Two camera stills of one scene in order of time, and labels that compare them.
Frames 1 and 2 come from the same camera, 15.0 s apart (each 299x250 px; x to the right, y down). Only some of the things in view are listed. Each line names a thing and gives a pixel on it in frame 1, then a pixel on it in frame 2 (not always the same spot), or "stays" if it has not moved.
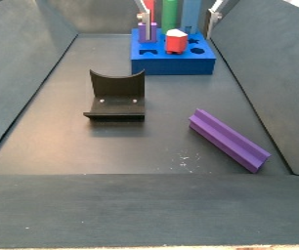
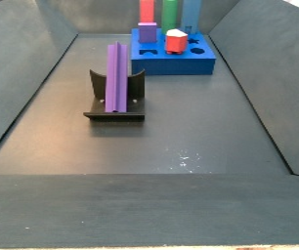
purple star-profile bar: [227, 141] -> [116, 78]
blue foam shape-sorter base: [150, 56] stays
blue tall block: [191, 16] stays
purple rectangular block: [152, 32] stays
